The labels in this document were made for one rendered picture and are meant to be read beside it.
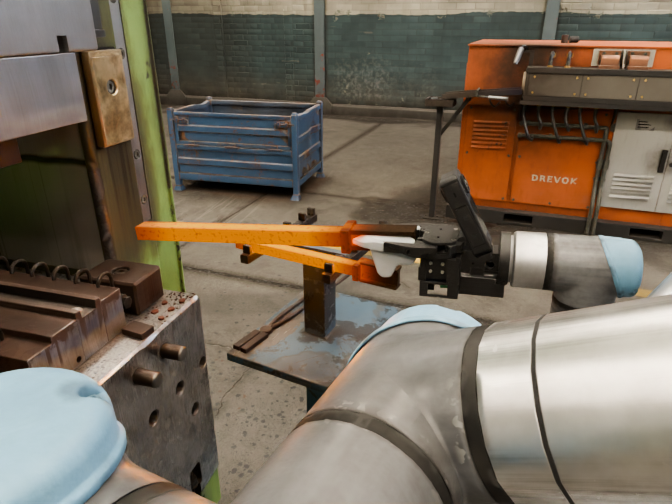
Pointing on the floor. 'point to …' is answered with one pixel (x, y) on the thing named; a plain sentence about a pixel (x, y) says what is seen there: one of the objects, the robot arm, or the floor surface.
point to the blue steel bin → (247, 143)
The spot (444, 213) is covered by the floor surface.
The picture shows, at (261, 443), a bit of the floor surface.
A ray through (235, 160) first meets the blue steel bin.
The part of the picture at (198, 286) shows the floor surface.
